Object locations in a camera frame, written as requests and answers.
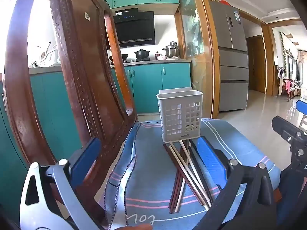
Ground white dish rack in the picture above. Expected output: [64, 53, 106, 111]
[30, 42, 60, 67]

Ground distant chair with clothes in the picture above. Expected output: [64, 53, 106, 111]
[277, 65, 303, 101]

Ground blue striped cloth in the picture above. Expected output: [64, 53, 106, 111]
[103, 118, 281, 230]

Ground black clay pot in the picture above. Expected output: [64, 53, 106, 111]
[134, 48, 149, 60]

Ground black wok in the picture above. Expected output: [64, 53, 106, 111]
[109, 53, 129, 64]

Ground black range hood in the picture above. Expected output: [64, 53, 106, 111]
[113, 8, 156, 48]

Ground white chopstick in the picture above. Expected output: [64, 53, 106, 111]
[168, 144, 210, 212]
[179, 140, 212, 207]
[175, 145, 191, 214]

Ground steel stockpot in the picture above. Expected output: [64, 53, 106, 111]
[163, 41, 180, 57]

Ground black chopstick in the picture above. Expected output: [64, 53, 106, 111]
[187, 146, 214, 204]

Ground brown wooden door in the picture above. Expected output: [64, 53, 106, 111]
[247, 35, 265, 94]

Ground teal base cabinets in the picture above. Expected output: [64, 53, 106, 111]
[0, 62, 192, 178]

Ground grey refrigerator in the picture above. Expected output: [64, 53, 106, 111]
[208, 0, 249, 112]

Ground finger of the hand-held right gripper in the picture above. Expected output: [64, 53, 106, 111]
[296, 100, 307, 128]
[272, 115, 307, 166]

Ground dark red chopstick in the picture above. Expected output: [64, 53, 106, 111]
[168, 170, 183, 215]
[163, 144, 210, 208]

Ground white plastic utensil basket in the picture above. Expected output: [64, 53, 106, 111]
[156, 89, 204, 144]

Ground wood framed glass door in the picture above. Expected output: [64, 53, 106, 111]
[175, 0, 220, 119]

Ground green hanging vine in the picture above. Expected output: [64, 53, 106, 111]
[279, 31, 288, 77]

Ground carved wooden chair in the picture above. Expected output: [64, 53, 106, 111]
[2, 0, 138, 230]

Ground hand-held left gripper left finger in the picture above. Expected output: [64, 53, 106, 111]
[19, 137, 103, 230]

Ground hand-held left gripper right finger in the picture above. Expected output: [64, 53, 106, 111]
[189, 136, 276, 230]

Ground kitchen window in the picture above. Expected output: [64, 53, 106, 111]
[24, 0, 61, 65]

